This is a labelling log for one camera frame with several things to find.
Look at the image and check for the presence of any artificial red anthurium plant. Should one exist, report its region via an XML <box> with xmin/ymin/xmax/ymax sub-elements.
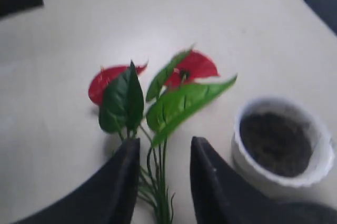
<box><xmin>88</xmin><ymin>48</ymin><xmax>237</xmax><ymax>223</ymax></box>

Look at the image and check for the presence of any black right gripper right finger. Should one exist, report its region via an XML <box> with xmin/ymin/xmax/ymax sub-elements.
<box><xmin>190</xmin><ymin>137</ymin><xmax>336</xmax><ymax>224</ymax></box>

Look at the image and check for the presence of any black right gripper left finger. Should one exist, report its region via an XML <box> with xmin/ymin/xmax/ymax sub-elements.
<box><xmin>18</xmin><ymin>138</ymin><xmax>140</xmax><ymax>223</ymax></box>

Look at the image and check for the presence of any white plastic flower pot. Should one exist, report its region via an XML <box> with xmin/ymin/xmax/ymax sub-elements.
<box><xmin>231</xmin><ymin>96</ymin><xmax>336</xmax><ymax>188</ymax></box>

